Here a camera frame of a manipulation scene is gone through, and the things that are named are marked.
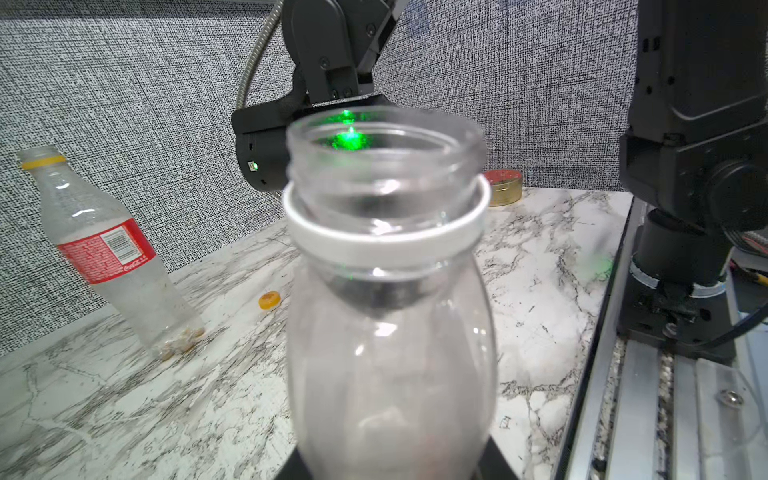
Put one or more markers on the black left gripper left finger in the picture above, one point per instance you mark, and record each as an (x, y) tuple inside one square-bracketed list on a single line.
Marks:
[(294, 468)]

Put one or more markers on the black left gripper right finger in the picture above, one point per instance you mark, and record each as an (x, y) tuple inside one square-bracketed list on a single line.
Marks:
[(493, 465)]

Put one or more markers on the clear bottle purple label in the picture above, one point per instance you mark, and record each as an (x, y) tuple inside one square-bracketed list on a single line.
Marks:
[(391, 351)]

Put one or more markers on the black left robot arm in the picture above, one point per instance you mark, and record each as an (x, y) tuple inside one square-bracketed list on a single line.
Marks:
[(695, 151)]

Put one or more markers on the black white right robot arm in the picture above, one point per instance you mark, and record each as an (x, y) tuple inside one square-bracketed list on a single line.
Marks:
[(334, 46)]

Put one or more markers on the yellow bottle cap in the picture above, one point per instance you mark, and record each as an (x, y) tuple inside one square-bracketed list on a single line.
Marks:
[(269, 300)]

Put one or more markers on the clear bottle red label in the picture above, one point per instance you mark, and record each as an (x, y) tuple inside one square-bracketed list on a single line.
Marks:
[(99, 236)]

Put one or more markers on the round gold tin red lid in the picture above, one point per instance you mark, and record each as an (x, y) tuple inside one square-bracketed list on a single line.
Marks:
[(506, 186)]

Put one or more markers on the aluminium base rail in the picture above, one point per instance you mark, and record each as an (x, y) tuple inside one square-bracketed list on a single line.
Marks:
[(643, 413)]

